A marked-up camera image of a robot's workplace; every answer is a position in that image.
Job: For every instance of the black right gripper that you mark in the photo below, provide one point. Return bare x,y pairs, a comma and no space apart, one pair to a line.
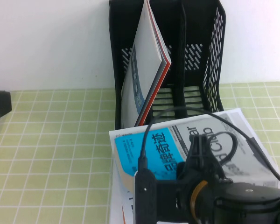
200,170

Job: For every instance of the blue and grey book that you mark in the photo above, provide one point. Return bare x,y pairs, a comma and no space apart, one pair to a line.
158,149

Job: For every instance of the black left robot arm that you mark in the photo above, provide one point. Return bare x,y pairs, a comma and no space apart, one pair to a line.
0,102

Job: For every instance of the black mesh book holder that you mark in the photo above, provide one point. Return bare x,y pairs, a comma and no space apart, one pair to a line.
196,23

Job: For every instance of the white magazine with man portrait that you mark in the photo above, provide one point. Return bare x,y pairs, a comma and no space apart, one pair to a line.
235,116

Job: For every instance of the grey magazine with red back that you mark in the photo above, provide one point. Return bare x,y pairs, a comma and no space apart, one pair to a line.
144,58

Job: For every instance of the green checked tablecloth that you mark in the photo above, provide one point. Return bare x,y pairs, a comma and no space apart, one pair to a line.
60,151

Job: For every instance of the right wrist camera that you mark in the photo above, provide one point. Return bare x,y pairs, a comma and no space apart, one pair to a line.
145,196

